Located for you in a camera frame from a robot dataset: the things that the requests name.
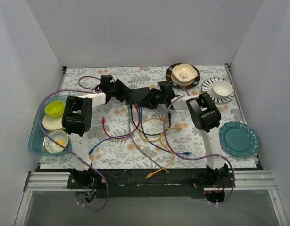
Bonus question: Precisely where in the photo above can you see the black network switch box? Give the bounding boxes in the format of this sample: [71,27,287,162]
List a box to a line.
[125,87,150,105]

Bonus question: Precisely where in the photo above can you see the black ethernet cable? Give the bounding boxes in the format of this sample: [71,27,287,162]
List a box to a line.
[130,105,172,137]

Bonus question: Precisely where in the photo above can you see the red ethernet cable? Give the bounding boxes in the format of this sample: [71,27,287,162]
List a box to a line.
[101,103,141,140]

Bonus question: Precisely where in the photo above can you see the yellow ethernet cable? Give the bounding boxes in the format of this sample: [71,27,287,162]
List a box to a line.
[138,117,170,142]
[144,127,183,180]

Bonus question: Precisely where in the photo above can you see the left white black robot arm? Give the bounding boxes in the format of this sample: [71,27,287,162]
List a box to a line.
[62,75,133,171]

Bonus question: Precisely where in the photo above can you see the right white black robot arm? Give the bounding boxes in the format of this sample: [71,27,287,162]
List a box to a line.
[140,81,227,187]

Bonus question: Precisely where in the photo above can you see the dark brown round plate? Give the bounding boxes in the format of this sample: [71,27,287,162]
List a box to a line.
[166,63,201,89]

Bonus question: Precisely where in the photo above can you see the cream square bowl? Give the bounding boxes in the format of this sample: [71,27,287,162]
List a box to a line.
[171,63,199,85]

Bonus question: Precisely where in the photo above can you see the white round bowl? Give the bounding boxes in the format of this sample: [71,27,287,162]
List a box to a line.
[212,81,233,97]

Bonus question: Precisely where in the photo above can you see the blue striped white plate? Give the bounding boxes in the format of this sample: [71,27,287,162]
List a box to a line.
[201,77,235,104]

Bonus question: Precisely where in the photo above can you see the lime green plastic bowl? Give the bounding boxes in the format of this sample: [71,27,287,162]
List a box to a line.
[44,100,65,118]

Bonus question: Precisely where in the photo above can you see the patterned bowl with yellow centre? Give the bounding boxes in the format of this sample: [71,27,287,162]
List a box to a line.
[44,130,69,153]

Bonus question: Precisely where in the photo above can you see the cream plastic plate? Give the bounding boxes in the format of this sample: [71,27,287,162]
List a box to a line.
[42,114,65,131]

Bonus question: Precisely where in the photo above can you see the teal scalloped plate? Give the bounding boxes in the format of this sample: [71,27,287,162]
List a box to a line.
[219,121,260,158]

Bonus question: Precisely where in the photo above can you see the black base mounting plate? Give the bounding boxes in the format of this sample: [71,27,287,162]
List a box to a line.
[67,169,233,199]

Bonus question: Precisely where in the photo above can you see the teal plastic tray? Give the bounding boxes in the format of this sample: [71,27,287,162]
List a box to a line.
[28,95,68,156]

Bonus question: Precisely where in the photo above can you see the grey ethernet cable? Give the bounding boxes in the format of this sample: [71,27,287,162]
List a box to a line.
[127,105,170,174]

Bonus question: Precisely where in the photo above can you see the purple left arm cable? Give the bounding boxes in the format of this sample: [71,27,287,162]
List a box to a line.
[37,75,110,212]

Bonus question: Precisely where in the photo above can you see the aluminium frame rail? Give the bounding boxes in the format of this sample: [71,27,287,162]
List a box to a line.
[15,169,289,226]

